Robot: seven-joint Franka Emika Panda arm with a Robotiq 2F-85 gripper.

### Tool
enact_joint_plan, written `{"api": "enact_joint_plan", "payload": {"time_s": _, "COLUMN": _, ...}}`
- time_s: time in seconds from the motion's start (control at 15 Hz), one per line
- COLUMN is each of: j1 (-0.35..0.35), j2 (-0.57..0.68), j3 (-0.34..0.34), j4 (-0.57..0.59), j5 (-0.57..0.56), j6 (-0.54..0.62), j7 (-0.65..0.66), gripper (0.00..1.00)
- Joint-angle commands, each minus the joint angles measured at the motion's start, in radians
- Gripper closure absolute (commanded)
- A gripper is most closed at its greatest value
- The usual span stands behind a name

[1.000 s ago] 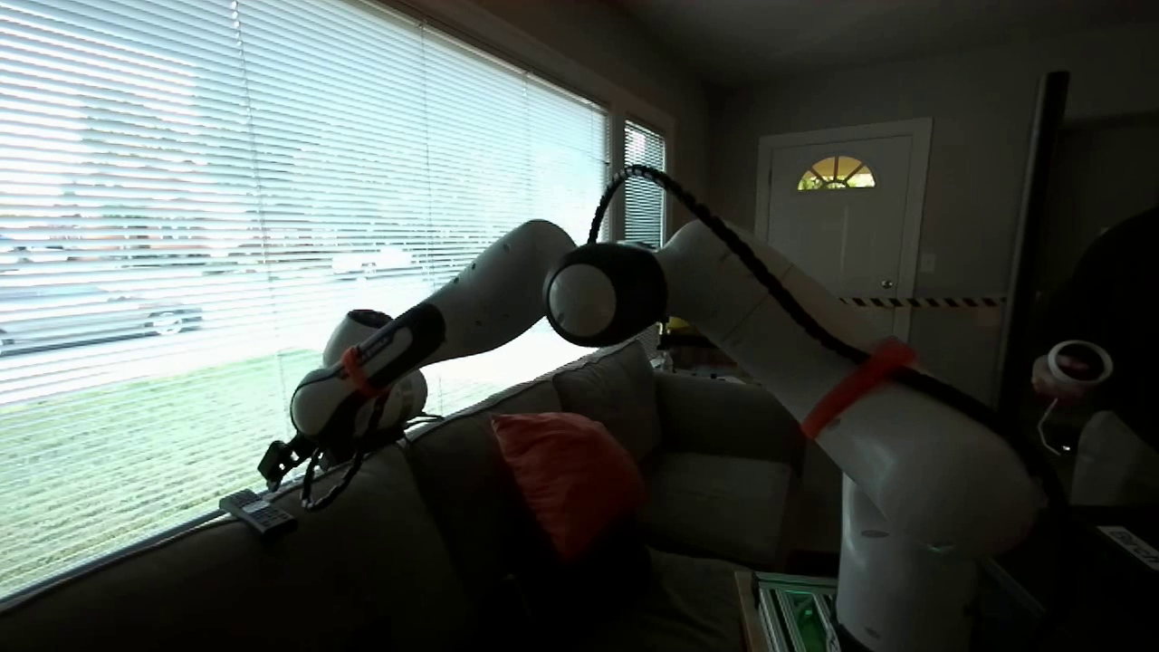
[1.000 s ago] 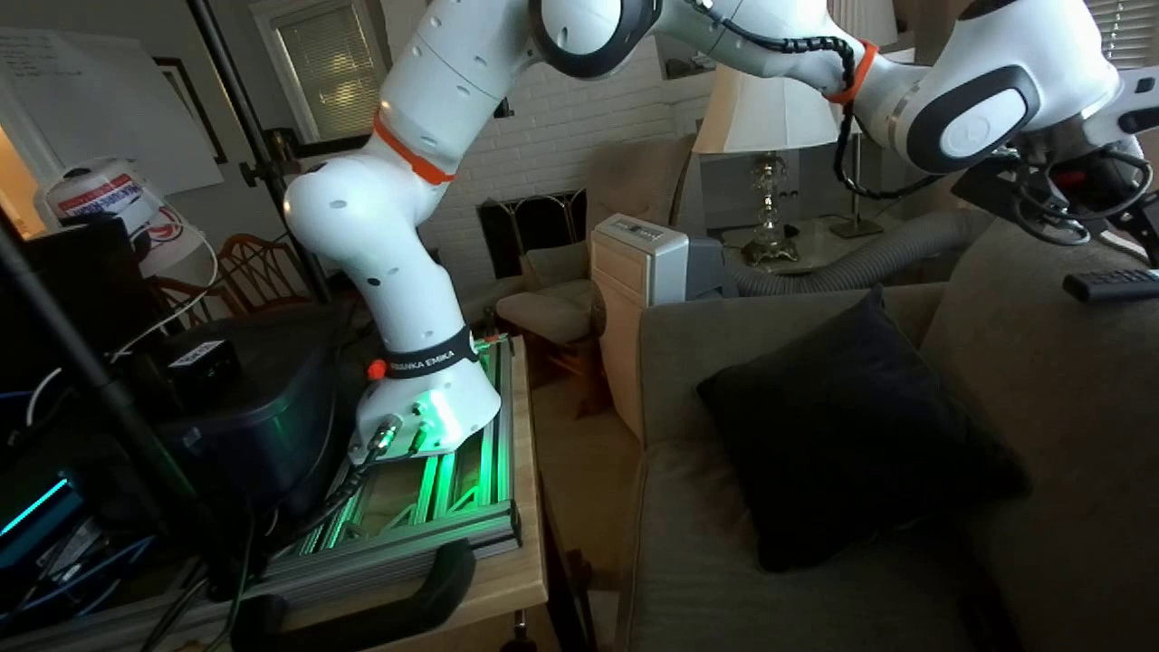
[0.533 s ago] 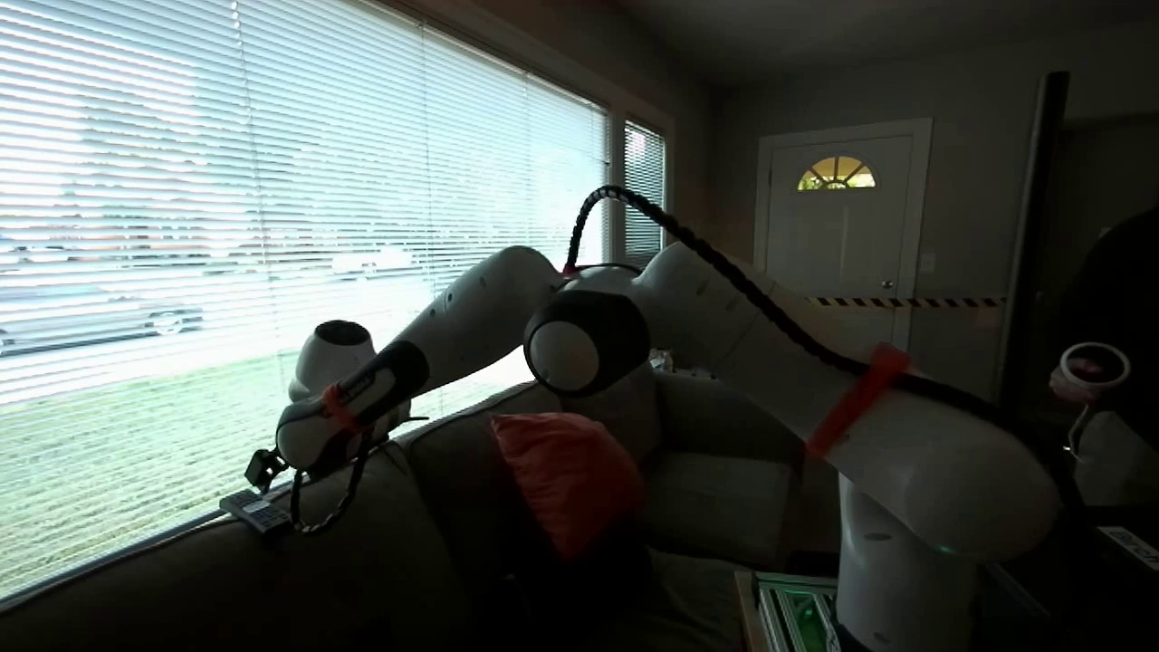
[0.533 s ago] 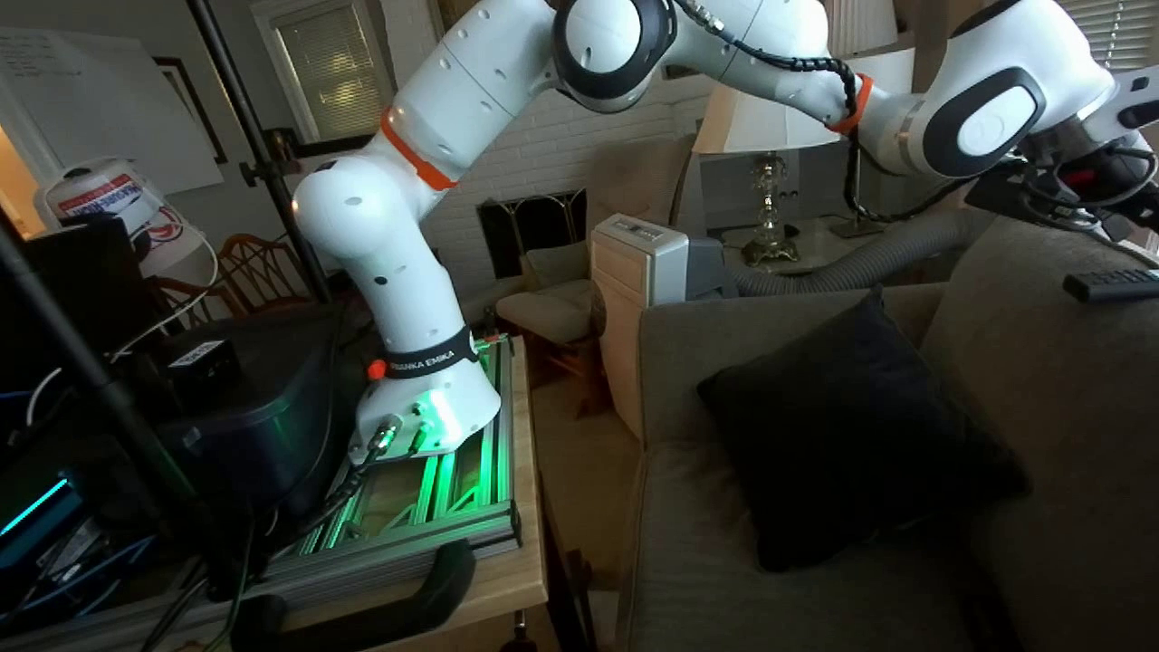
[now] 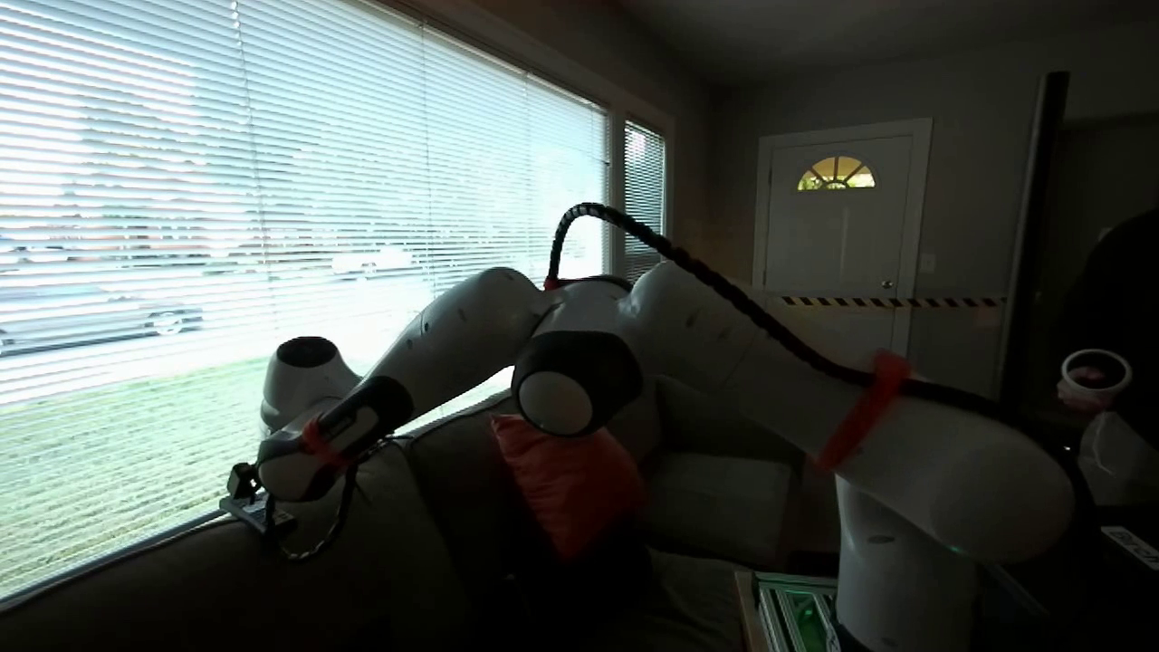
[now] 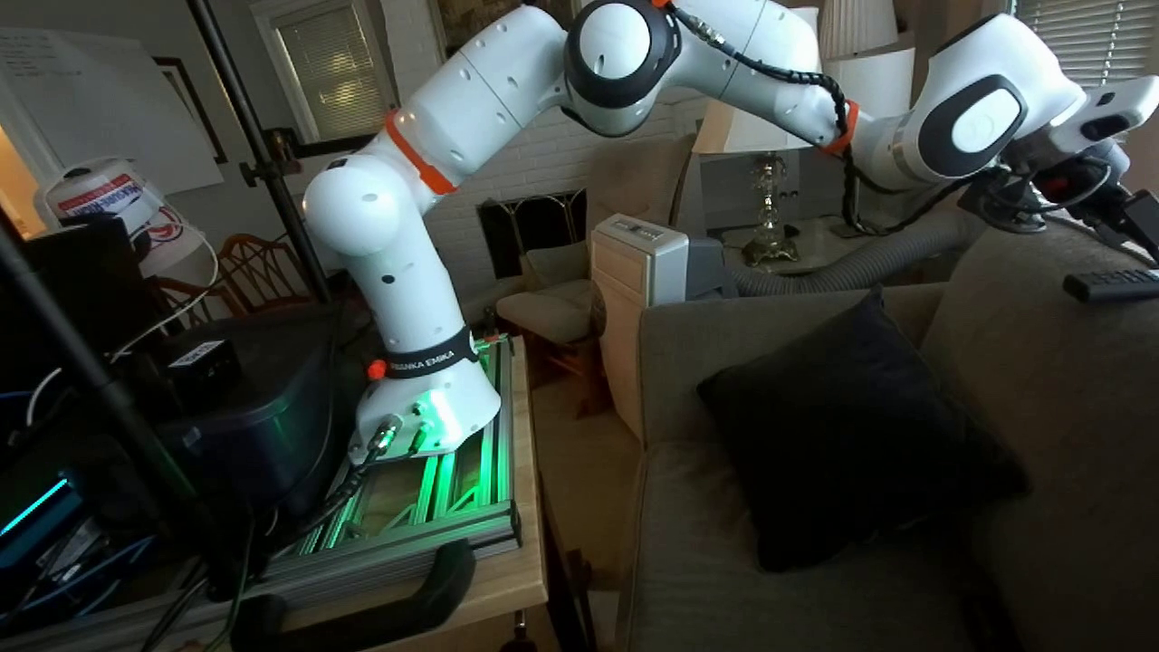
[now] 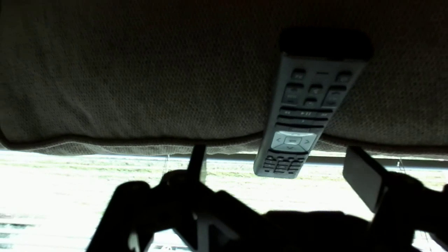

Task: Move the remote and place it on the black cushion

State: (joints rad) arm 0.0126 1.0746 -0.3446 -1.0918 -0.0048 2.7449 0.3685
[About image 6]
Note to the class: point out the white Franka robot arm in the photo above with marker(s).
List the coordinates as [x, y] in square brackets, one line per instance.
[481, 96]

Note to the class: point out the dark fireplace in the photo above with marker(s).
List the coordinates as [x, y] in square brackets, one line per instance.
[530, 236]

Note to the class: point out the white board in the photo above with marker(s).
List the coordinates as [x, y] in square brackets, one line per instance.
[94, 96]

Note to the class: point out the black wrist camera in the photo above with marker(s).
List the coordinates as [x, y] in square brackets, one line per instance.
[1072, 183]

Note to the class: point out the grey fabric sofa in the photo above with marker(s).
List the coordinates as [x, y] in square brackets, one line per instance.
[1089, 482]

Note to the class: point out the white air purifier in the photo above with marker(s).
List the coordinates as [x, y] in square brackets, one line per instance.
[638, 258]

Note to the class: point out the dark remote control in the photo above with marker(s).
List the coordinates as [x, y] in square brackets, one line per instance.
[1108, 286]

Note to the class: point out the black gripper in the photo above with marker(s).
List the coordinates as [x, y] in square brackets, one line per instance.
[1142, 224]

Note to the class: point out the brass table lamp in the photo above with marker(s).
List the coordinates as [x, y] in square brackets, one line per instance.
[770, 219]

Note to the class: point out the wooden chair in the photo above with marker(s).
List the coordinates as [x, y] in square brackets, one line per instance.
[247, 275]

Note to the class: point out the black cushion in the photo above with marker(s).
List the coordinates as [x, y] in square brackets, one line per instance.
[843, 436]

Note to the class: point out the white bag red print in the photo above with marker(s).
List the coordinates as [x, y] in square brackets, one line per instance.
[114, 203]

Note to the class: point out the framed wall picture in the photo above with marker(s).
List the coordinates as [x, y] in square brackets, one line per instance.
[329, 73]

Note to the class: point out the black bin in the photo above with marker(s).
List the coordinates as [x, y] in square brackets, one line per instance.
[265, 411]

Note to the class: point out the thin black stand pole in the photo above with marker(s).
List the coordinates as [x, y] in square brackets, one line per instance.
[257, 148]

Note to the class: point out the beige armchair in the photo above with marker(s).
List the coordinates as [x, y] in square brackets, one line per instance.
[565, 311]

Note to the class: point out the white window blinds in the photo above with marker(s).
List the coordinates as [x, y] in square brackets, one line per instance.
[1097, 39]

